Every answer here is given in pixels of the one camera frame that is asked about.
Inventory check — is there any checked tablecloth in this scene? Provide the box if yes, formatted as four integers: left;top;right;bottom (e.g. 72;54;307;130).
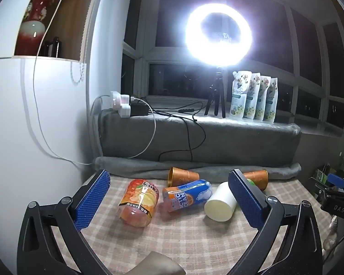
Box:
50;175;333;275

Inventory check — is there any white bead cord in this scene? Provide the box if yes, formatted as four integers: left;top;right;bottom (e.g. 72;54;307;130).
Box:
70;60;85;85

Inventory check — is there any green box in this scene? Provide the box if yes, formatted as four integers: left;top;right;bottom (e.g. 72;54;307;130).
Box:
317;168;329;184

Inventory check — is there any white cable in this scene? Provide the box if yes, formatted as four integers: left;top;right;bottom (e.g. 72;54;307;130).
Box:
32;0;156;165

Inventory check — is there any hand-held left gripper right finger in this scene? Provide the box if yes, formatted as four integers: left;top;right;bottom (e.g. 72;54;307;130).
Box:
228;169;324;275

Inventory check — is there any black tripod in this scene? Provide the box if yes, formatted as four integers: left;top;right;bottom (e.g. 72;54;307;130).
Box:
204;67;227;119

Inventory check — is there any peach fruit drink bottle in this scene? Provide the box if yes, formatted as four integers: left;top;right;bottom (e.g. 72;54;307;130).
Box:
117;179;161;228

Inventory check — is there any red white vase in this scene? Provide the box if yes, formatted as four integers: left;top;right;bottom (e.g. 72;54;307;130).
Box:
15;0;55;57

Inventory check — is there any white cup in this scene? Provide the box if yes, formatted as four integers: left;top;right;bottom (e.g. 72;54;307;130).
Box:
204;181;238;222

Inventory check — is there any person's right hand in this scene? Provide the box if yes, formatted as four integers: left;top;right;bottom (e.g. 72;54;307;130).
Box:
323;216;344;260

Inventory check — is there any white green refill pouch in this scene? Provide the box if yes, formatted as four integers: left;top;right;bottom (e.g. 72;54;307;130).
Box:
255;75;272;121
244;72;261;120
230;71;252;120
263;77;279;123

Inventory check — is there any ring light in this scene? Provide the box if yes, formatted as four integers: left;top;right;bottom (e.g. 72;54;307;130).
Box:
185;2;253;67

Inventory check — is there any wooden wall shelf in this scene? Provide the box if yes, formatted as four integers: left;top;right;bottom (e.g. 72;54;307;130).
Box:
14;0;98;62

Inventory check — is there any black power adapter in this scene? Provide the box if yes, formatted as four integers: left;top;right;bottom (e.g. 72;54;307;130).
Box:
130;102;150;116

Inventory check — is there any grey blanket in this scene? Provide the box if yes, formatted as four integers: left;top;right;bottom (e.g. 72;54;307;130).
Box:
93;110;302;180

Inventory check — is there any blue orange drink bottle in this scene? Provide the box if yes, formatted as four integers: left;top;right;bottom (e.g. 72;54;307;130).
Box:
162;179;213;213

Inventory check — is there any black cable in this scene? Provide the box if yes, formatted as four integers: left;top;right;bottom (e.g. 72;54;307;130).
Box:
130;96;215;162

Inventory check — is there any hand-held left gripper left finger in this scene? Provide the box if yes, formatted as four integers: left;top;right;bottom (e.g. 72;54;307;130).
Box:
16;170;111;275

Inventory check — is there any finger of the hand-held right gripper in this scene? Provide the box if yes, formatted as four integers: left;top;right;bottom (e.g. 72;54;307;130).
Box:
308;177;334;204
327;173;344;196

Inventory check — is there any gold paper cup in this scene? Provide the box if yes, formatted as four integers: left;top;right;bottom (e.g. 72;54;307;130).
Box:
168;167;200;188
243;170;268;191

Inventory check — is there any tan rounded object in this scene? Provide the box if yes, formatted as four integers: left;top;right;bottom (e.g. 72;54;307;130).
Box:
137;251;187;275

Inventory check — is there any white power strip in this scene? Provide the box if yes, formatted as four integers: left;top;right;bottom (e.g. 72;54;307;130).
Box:
110;91;132;118

